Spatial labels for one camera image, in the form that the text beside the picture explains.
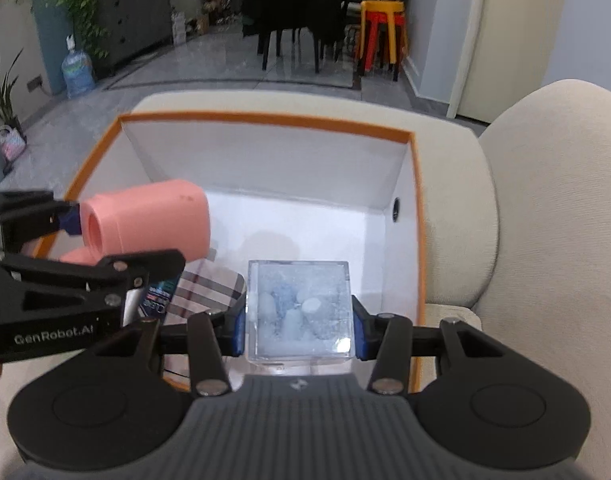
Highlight black chair with dark coat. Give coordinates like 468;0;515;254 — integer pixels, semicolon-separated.
242;0;345;74

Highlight long white box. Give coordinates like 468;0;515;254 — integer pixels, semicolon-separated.
123;287;145;323

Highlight pastel checked bag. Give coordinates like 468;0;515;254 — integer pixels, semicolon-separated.
0;125;27;162

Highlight dark printed card box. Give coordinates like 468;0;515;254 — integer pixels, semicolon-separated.
140;272;181;319

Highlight tall leafy floor plant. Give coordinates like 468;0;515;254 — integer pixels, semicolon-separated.
0;50;24;132

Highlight dark grey cabinet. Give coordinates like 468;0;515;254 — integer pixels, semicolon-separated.
93;0;174;77

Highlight pink cylindrical cup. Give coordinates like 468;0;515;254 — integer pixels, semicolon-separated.
60;179;211;264

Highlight clear plastic box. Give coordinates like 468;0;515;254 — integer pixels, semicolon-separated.
246;259;356;378

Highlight orange cardboard box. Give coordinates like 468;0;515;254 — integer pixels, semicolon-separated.
33;111;427;397

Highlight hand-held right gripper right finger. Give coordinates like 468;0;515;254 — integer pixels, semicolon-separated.
352;296;506;396

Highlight plaid pouch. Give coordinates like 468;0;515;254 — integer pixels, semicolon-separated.
163;247;246;332

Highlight beige sofa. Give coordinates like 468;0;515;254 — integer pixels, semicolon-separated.
0;79;611;480

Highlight orange and red stools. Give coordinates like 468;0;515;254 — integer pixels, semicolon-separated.
358;0;410;82

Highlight blue water jug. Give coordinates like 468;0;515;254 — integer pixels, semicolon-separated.
60;35;96;100

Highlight red stool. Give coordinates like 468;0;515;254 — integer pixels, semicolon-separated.
360;12;403;73

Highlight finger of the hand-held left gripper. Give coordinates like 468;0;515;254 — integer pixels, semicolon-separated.
0;248;187;314
0;189;83;257

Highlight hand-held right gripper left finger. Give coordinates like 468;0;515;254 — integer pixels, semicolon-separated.
118;305;247;397

